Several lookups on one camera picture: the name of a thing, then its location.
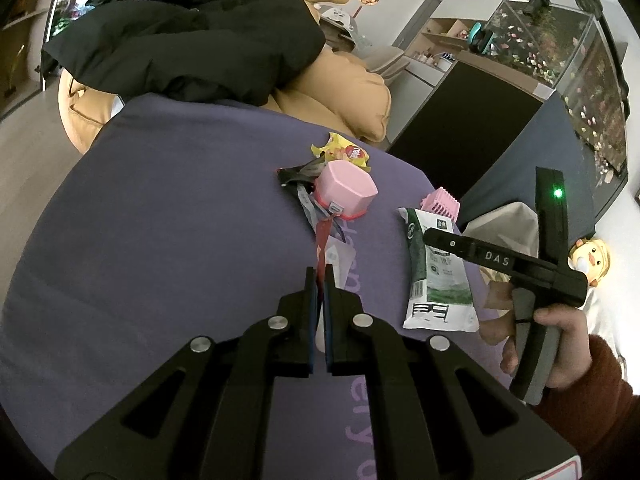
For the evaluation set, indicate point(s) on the purple tablecloth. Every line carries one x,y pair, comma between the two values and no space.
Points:
174,225

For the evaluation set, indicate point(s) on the red sleeve forearm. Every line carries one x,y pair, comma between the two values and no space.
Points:
599,414

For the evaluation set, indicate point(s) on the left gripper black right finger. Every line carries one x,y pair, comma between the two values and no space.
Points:
434,412

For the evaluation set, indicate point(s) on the green white milk pouch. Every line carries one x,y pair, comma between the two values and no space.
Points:
440,296

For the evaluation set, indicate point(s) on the pink slatted plastic box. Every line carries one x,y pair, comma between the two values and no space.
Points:
442,203

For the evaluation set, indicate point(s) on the person right hand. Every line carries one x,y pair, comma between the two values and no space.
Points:
558,338

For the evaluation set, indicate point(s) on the black cabinet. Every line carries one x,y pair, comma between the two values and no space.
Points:
463,127

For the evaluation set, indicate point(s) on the white covered sofa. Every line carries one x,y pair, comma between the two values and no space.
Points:
515,226

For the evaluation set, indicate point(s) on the grey dining chair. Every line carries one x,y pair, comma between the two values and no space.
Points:
388,62

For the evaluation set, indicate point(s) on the pink hexagonal cup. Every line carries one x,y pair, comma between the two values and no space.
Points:
344,189

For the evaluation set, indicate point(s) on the clear red torn wrapper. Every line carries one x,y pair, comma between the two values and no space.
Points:
331,250

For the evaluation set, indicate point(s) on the yellow duck plush toy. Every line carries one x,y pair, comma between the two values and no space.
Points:
592,257

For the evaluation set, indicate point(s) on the dark blue cloth cover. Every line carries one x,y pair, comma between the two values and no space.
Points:
494,177

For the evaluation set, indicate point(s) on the wooden display shelf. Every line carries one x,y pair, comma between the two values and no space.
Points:
22,37

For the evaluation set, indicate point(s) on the tan beanbag sofa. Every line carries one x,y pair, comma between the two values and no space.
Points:
336,91

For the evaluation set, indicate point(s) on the yellow nabati snack wrapper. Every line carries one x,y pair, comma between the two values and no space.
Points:
339,148

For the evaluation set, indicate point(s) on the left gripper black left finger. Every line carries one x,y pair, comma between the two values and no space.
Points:
204,414

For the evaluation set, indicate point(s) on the glass fish tank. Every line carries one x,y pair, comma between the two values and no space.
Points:
564,50

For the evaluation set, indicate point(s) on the black jacket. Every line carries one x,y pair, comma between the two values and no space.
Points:
188,50

